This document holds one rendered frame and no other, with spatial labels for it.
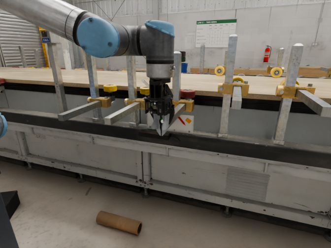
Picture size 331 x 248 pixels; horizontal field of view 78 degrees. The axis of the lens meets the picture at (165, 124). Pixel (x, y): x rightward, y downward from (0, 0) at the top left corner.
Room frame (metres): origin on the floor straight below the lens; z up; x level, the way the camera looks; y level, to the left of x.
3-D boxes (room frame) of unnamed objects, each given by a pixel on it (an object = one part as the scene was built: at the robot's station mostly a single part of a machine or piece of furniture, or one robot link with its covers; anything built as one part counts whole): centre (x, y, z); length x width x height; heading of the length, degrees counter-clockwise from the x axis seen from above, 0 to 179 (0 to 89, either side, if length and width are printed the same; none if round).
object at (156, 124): (0.69, 0.03, 0.86); 0.06 x 0.03 x 0.09; 161
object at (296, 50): (0.87, -0.53, 0.90); 0.03 x 0.03 x 0.48; 71
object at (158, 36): (0.69, 0.02, 1.14); 0.10 x 0.09 x 0.12; 80
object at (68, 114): (1.09, 0.41, 0.82); 0.43 x 0.03 x 0.04; 161
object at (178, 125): (1.02, -0.02, 0.75); 0.26 x 0.01 x 0.10; 71
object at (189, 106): (1.03, -0.08, 0.85); 0.13 x 0.06 x 0.05; 71
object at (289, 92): (0.87, -0.55, 0.95); 0.13 x 0.06 x 0.05; 71
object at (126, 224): (1.04, 0.31, 0.04); 0.30 x 0.08 x 0.08; 71
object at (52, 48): (1.27, 0.67, 0.93); 0.05 x 0.04 x 0.45; 71
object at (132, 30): (0.70, 0.13, 1.14); 0.12 x 0.12 x 0.09; 80
